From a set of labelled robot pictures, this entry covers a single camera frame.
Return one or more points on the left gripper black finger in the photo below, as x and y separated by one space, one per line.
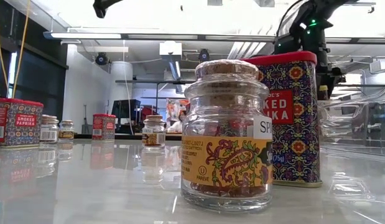
100 7

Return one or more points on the yellow-lidded dark spice jar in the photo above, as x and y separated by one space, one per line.
323 89

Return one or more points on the red-lidded smoked paprika tin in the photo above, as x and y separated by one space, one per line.
103 127
18 124
291 140

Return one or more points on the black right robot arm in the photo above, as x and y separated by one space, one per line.
316 12

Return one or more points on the long ceiling light bar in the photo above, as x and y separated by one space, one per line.
86 35

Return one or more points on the clear plastic tray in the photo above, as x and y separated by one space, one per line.
341 130

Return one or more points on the white round column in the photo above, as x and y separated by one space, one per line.
121 81

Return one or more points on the white ceiling box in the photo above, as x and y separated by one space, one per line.
170 48

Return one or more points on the black background monitor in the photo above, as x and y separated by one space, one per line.
127 109

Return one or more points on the colourful floral poster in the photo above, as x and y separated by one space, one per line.
173 107

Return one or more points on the cork-topped glass saffron jar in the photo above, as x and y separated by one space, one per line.
66 132
153 133
49 132
226 161

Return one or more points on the person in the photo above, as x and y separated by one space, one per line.
178 126

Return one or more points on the round black ceiling camera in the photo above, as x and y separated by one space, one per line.
204 55
101 59

